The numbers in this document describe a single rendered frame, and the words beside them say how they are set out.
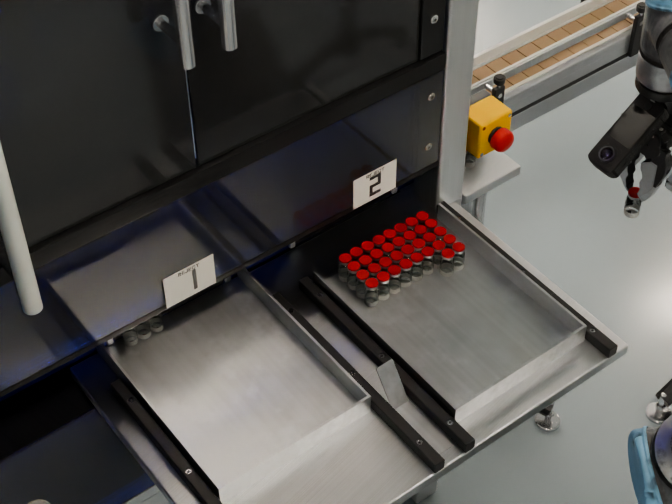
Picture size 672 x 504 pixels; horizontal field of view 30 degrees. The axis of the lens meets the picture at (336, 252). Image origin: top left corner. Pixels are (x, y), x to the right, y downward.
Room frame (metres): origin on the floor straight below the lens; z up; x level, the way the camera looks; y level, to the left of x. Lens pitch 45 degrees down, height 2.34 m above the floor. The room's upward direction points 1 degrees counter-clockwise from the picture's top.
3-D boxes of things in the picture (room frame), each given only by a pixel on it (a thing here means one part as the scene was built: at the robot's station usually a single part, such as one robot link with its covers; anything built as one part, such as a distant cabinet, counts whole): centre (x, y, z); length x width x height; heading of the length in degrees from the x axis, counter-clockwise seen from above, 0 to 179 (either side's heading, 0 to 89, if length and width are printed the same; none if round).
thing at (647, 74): (1.30, -0.43, 1.35); 0.08 x 0.08 x 0.05
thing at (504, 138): (1.58, -0.27, 0.99); 0.04 x 0.04 x 0.04; 37
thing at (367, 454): (1.22, -0.02, 0.87); 0.70 x 0.48 x 0.02; 127
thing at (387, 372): (1.10, -0.11, 0.91); 0.14 x 0.03 x 0.06; 37
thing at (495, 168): (1.66, -0.23, 0.87); 0.14 x 0.13 x 0.02; 37
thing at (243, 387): (1.17, 0.16, 0.90); 0.34 x 0.26 x 0.04; 37
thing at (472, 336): (1.30, -0.17, 0.90); 0.34 x 0.26 x 0.04; 37
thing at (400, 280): (1.37, -0.12, 0.90); 0.18 x 0.02 x 0.05; 127
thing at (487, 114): (1.62, -0.25, 0.99); 0.08 x 0.07 x 0.07; 37
